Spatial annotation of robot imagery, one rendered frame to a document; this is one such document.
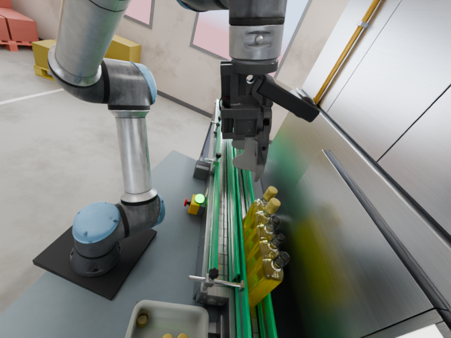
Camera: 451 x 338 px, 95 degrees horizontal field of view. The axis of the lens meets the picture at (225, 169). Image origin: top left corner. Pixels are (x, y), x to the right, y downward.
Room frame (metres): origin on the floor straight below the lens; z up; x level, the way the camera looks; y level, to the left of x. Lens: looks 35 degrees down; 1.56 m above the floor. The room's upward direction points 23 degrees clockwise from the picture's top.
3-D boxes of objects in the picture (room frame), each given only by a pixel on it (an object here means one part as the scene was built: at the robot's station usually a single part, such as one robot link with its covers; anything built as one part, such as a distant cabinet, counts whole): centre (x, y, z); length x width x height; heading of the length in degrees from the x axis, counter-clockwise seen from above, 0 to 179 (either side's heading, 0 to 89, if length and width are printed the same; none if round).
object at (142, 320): (0.21, 0.05, 0.79); 0.04 x 0.04 x 0.04
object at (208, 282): (0.32, -0.11, 0.95); 0.17 x 0.03 x 0.12; 104
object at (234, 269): (1.21, 0.05, 0.93); 1.75 x 0.01 x 0.08; 14
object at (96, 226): (0.34, 0.28, 0.94); 0.13 x 0.12 x 0.14; 145
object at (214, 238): (1.20, 0.12, 0.93); 1.75 x 0.01 x 0.08; 14
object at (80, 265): (0.34, 0.29, 0.82); 0.15 x 0.15 x 0.10
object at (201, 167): (0.99, 0.13, 0.79); 0.08 x 0.08 x 0.08; 14
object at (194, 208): (0.72, 0.06, 0.79); 0.07 x 0.07 x 0.07; 14
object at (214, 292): (0.33, -0.13, 0.85); 0.09 x 0.04 x 0.07; 104
